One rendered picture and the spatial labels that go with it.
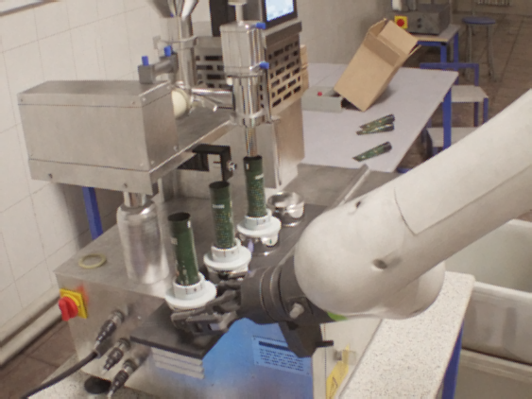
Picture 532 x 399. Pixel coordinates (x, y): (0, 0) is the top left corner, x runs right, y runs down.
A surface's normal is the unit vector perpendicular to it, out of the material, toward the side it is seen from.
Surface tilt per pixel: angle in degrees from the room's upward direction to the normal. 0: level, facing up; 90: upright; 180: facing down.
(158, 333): 0
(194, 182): 90
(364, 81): 90
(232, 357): 90
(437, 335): 0
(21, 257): 90
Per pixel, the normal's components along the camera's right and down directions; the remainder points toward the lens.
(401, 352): -0.08, -0.91
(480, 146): -0.67, -0.39
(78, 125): -0.44, 0.40
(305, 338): 0.81, -0.21
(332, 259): -0.44, -0.15
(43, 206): 0.89, 0.11
